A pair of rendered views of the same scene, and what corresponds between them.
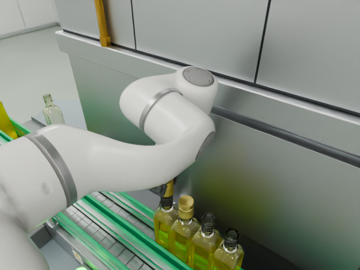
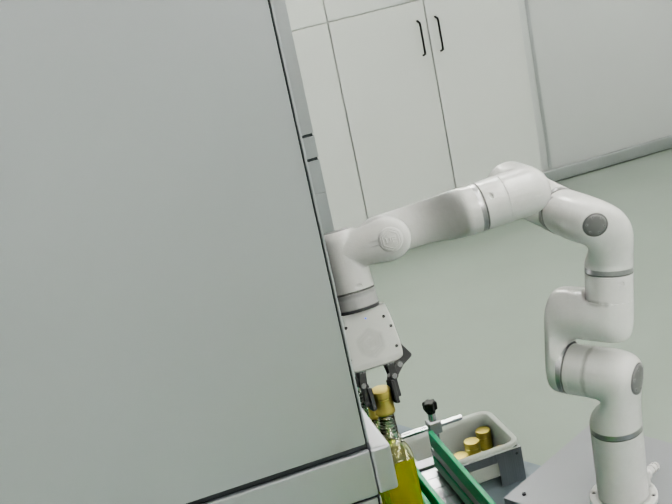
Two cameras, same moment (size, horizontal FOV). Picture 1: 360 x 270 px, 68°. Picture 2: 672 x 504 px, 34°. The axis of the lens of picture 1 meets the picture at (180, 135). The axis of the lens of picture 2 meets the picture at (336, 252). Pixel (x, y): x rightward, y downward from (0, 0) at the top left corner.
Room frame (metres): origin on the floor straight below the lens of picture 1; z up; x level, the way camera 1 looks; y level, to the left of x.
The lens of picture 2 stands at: (1.72, 1.12, 2.02)
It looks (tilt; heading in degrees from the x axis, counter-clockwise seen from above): 19 degrees down; 221
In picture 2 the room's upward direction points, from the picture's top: 12 degrees counter-clockwise
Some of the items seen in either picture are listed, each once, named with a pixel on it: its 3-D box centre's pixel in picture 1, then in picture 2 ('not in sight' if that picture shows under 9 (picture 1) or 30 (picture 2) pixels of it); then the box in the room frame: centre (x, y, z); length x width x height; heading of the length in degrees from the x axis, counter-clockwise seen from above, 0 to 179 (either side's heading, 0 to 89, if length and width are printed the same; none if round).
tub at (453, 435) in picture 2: not in sight; (459, 457); (0.03, -0.13, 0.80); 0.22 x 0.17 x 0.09; 143
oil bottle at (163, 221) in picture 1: (168, 232); (402, 494); (0.42, 0.03, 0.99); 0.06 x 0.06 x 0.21; 54
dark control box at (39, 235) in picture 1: (31, 234); not in sight; (0.54, 0.52, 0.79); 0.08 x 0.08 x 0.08; 53
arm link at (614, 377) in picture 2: not in sight; (607, 389); (0.08, 0.27, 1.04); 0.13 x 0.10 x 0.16; 91
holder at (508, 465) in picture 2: not in sight; (448, 465); (0.05, -0.14, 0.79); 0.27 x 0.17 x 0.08; 143
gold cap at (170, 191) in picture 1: (166, 185); (382, 400); (0.42, 0.03, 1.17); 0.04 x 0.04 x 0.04
